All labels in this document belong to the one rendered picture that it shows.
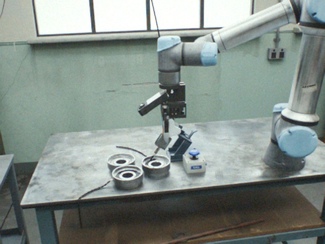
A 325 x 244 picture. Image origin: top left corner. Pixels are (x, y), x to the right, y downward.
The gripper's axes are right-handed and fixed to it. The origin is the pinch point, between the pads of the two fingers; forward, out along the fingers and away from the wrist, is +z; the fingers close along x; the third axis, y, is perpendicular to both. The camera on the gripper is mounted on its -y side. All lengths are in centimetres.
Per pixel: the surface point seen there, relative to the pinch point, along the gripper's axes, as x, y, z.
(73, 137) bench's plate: 38, -39, 13
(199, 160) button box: -2.3, 12.2, 8.6
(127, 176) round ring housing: -4.1, -14.1, 11.8
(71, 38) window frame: 150, -53, -21
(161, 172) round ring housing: -4.3, -1.9, 10.9
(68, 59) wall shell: 159, -58, -5
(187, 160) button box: -1.6, 7.7, 8.6
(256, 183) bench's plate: -11.6, 30.2, 14.1
